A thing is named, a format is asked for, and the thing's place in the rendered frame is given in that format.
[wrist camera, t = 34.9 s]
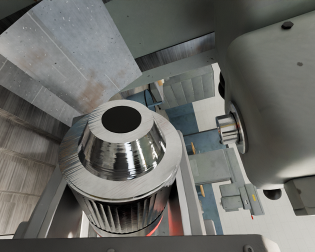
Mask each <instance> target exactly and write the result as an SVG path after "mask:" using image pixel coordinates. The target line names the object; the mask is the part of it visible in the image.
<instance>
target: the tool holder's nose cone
mask: <svg viewBox="0 0 315 252"><path fill-rule="evenodd" d="M165 152H166V138H165V135H164V133H163V131H162V129H161V128H160V126H159V124H158V123H157V121H156V119H155V118H154V116H153V114H152V113H151V111H150V110H149V109H148V108H147V107H146V106H144V105H143V104H141V103H139V102H136V101H133V100H126V99H119V100H112V101H109V102H106V103H103V104H101V105H100V106H98V107H97V108H95V109H94V110H93V111H92V113H91V114H90V116H89V118H88V120H87V123H86V125H85V127H84V129H83V131H82V134H81V136H80V138H79V141H78V144H77V154H78V158H79V160H80V162H81V164H82V165H83V166H84V168H85V169H86V170H87V171H89V172H90V173H91V174H93V175H95V176H97V177H99V178H102V179H105V180H109V181H128V180H133V179H137V178H139V177H142V176H144V175H146V174H147V173H149V172H150V171H152V170H153V169H154V168H155V167H156V166H157V165H158V164H159V163H160V162H161V160H162V159H163V157H164V155H165Z"/></svg>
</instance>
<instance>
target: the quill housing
mask: <svg viewBox="0 0 315 252"><path fill-rule="evenodd" d="M229 101H235V102H236V104H237V106H238V108H239V110H240V112H241V115H242V117H243V120H244V124H245V128H246V132H247V137H248V152H247V153H244V154H242V153H241V152H240V151H239V150H238V148H237V150H238V153H239V156H240V159H241V162H242V165H243V167H244V170H245V173H246V176H247V178H248V180H249V181H250V182H251V183H252V184H253V185H254V186H255V187H257V188H260V189H263V190H274V189H282V188H284V184H285V183H287V182H288V181H290V180H292V179H295V178H302V177H309V176H315V10H314V11H311V12H308V13H305V14H302V15H299V16H296V17H293V18H290V19H287V20H284V21H281V22H278V23H275V24H272V25H269V26H266V27H263V28H260V29H257V30H254V31H251V32H248V33H245V34H243V35H241V36H239V37H237V38H236V39H235V40H233V41H232V43H231V44H230V45H229V47H228V49H227V52H226V56H225V91H224V112H225V114H227V104H228V102H229Z"/></svg>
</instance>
